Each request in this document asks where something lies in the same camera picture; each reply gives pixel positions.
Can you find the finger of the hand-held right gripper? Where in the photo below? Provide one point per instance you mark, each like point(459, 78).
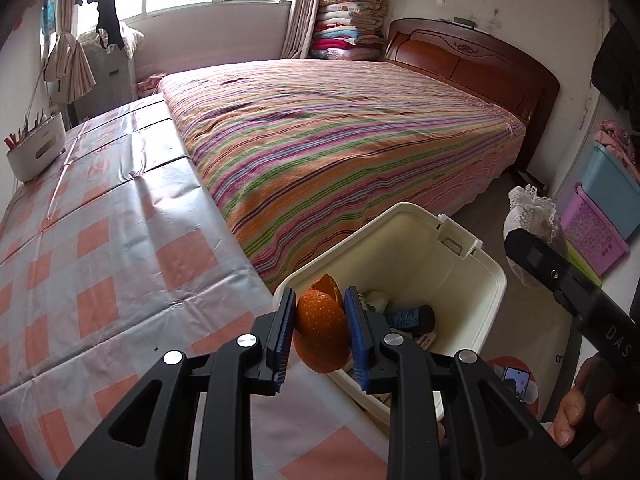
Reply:
point(535, 260)

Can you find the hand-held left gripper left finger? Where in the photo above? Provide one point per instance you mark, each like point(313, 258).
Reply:
point(285, 345)

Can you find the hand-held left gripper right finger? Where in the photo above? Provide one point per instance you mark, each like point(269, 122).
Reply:
point(356, 340)

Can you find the orange peel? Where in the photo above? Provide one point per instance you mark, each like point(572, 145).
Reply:
point(320, 330)

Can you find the white lace pouch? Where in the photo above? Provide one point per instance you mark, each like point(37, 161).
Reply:
point(530, 210)

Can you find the brown bottle white cap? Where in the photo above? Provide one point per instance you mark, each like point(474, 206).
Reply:
point(410, 317)

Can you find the cream plastic bin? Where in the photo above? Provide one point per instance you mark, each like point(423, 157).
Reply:
point(415, 255)

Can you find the person's right hand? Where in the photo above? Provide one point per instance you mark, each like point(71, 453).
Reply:
point(570, 410)

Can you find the light green tray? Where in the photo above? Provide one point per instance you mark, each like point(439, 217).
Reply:
point(582, 265)

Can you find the purple plastic basket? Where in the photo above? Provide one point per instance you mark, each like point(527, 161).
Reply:
point(590, 232)

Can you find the smartphone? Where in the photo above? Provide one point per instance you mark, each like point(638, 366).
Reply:
point(517, 382)

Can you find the blue storage box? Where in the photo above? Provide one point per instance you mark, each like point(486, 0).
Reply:
point(607, 185)

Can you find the round floor mat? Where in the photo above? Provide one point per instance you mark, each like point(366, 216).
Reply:
point(495, 365)

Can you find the pink floral cloth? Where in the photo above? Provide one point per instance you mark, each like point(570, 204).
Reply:
point(620, 142)

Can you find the dark hanging jacket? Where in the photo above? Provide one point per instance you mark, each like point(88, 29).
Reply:
point(620, 70)

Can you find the wooden bed headboard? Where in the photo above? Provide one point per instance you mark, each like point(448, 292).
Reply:
point(475, 60)

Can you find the grey flat object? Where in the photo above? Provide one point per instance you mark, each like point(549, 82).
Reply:
point(457, 23)

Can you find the pink box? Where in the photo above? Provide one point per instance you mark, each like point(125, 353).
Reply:
point(150, 85)

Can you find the stack of folded quilts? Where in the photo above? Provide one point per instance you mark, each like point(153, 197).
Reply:
point(350, 15)

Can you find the white round container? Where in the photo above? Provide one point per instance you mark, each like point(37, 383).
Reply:
point(40, 150)

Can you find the grey ribbed cabinet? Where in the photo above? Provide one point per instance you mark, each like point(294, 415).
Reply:
point(107, 85)

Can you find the beige striped curtain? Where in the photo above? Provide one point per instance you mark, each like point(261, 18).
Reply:
point(300, 25)

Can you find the bundle of pens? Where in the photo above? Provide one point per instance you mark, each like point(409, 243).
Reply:
point(12, 140)

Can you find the white frilly cloth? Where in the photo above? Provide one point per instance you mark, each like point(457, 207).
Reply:
point(130, 40)

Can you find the tied striped curtain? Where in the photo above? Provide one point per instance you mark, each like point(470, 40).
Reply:
point(70, 70)

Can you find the black hanging garment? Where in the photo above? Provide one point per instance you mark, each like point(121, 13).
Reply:
point(107, 15)

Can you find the blue wall hanging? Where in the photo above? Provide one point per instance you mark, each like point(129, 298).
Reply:
point(50, 15)

